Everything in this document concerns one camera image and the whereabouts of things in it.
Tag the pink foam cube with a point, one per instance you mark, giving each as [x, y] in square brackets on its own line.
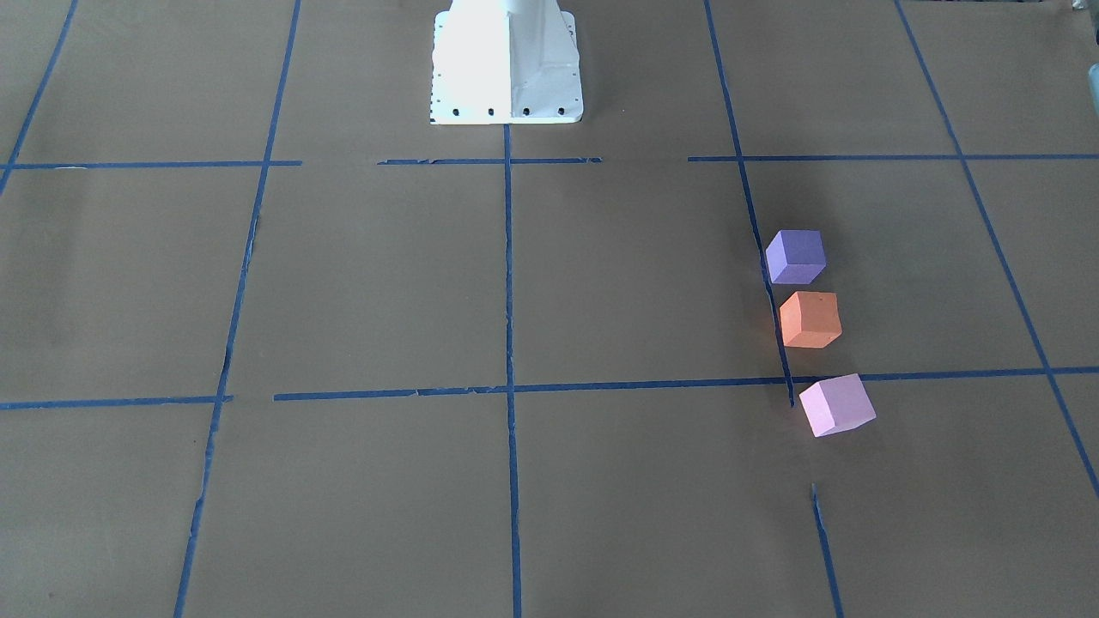
[837, 405]

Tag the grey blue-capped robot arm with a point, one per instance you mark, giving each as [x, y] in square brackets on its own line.
[1093, 84]

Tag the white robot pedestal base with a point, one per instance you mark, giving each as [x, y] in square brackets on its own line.
[505, 62]

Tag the purple foam cube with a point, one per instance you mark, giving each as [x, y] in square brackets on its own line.
[795, 257]

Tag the orange foam cube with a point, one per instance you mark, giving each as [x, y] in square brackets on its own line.
[810, 320]

